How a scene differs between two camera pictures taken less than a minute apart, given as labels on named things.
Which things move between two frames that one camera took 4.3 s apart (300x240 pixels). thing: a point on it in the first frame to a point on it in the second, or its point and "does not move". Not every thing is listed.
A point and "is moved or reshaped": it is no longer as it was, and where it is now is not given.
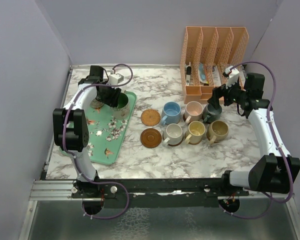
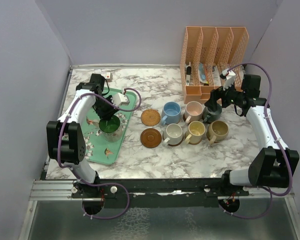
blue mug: (170, 113) does not move
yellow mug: (195, 130) does not move
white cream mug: (173, 135) does not move
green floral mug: (122, 111) is moved or reshaped
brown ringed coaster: (176, 145) does not move
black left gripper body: (109, 94) to (104, 108)
